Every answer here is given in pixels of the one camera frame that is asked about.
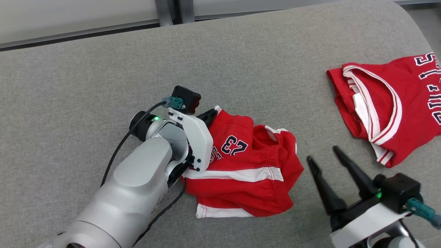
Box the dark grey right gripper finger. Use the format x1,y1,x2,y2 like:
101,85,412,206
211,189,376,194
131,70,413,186
332,145,380,201
306,156,347,216

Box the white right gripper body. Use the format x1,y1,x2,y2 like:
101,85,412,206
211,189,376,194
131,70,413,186
329,196,411,248

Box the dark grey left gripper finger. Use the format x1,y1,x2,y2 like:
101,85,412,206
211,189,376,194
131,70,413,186
197,108,218,130

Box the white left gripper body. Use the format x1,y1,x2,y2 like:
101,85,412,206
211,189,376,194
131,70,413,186
161,107,214,172

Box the red white basketball shorts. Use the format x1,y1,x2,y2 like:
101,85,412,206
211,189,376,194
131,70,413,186
181,105,305,219

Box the red white basketball jersey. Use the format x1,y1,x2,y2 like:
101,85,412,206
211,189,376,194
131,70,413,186
326,52,441,169

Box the teal left camera connector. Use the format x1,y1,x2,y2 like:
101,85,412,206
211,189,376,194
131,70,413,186
162,97,184,110

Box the teal camera connector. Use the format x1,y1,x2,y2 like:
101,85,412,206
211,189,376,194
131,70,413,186
406,198,441,230
162,97,184,110

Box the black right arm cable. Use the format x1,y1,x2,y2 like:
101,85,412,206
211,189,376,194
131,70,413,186
398,220,421,248

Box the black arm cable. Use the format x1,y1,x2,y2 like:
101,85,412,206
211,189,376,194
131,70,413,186
398,220,421,248
133,177,187,247

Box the teal right camera connector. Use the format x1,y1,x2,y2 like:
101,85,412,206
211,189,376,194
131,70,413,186
406,198,441,230

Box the black left camera cable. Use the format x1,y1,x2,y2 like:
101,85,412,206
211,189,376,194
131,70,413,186
100,101,166,188

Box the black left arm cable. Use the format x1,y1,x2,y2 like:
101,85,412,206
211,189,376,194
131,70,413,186
133,177,187,247

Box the grey partition post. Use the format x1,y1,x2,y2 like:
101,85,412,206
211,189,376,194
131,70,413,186
178,0,196,24
155,0,173,27

